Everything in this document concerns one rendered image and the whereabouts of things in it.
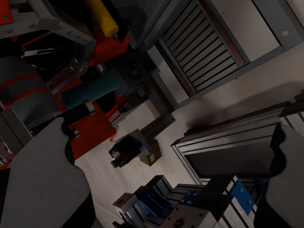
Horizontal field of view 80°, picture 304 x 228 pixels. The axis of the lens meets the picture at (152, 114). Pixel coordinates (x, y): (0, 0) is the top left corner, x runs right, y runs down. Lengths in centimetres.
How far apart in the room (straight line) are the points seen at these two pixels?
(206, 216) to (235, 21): 74
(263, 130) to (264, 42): 35
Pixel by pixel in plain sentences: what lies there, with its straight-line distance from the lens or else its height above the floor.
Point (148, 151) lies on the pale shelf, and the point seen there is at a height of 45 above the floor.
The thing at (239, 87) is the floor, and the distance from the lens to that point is 108.
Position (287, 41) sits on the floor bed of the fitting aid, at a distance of 87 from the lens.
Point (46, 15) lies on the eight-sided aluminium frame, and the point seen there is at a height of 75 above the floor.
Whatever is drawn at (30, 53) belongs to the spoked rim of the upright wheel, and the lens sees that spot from 82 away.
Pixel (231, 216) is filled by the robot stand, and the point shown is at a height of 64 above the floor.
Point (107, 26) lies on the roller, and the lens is 73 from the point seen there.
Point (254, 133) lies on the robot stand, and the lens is 90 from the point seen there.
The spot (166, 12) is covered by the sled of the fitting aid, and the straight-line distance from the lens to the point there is 102.
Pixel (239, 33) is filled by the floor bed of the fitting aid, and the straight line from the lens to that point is 92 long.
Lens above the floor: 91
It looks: 32 degrees down
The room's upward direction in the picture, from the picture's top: 125 degrees counter-clockwise
